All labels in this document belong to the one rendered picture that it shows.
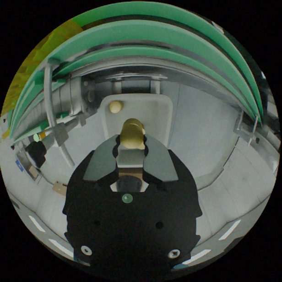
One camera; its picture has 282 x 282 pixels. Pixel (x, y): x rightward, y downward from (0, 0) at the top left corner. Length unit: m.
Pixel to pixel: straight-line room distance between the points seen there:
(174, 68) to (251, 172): 3.62
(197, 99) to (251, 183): 3.60
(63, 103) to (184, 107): 0.37
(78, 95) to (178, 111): 0.31
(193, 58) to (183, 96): 0.19
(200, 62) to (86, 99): 0.23
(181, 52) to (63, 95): 0.23
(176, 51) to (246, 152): 3.54
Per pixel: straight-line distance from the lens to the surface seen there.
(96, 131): 0.34
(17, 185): 6.39
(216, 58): 0.15
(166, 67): 0.17
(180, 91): 0.32
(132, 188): 0.41
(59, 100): 0.23
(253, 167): 3.61
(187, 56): 0.17
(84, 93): 0.19
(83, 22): 0.19
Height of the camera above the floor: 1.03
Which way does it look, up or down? 58 degrees down
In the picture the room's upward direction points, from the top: 174 degrees clockwise
